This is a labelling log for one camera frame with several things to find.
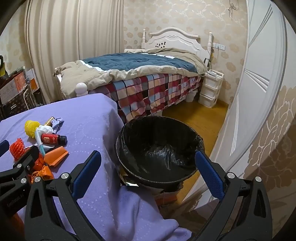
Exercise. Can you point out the black lined trash bin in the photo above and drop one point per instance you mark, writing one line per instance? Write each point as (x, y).
(157, 151)

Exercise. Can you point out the red foam fruit net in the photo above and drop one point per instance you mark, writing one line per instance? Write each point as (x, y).
(17, 149)

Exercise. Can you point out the cardboard box with labels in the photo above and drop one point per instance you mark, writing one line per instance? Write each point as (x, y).
(13, 88)

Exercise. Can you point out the white wardrobe door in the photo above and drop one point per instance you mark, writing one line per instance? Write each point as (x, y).
(258, 135)

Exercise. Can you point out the orange paper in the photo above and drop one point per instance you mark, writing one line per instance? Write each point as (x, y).
(56, 156)

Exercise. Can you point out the small white bin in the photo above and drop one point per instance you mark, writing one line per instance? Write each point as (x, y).
(190, 96)

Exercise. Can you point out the white plastic drawer unit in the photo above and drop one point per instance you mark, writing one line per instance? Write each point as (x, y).
(211, 88)

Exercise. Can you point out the white tissue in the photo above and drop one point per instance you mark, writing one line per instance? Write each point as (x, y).
(43, 129)

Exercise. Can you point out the yellow tube black cap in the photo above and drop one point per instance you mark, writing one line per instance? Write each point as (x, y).
(49, 122)

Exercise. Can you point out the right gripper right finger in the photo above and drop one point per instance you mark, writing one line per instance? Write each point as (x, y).
(243, 211)

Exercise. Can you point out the white teal toothpaste tube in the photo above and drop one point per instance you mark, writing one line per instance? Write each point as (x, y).
(39, 143)

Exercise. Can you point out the white wall socket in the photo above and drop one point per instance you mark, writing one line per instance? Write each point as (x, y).
(219, 46)

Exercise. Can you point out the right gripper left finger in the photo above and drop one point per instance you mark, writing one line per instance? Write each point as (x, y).
(42, 220)

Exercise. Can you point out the blue beige quilt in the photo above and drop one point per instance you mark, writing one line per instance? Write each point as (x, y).
(102, 70)

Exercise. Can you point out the white orange small box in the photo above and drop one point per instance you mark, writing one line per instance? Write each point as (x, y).
(33, 79)

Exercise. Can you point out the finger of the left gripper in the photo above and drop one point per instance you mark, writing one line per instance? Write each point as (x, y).
(4, 147)
(22, 167)

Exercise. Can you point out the beige pleated curtain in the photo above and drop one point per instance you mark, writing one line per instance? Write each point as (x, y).
(58, 32)

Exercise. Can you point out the purple paper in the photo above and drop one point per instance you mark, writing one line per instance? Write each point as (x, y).
(56, 124)

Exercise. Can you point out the plaid bed sheet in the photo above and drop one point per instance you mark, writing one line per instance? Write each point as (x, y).
(148, 95)

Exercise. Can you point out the yellow foam fruit net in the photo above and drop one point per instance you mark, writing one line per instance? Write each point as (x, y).
(30, 127)

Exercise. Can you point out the red bottle black cap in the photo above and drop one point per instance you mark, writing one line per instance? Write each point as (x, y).
(53, 139)

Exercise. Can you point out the orange wrapper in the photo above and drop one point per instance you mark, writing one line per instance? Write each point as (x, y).
(45, 173)

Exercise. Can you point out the purple table cloth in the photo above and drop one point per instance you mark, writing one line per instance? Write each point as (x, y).
(92, 123)

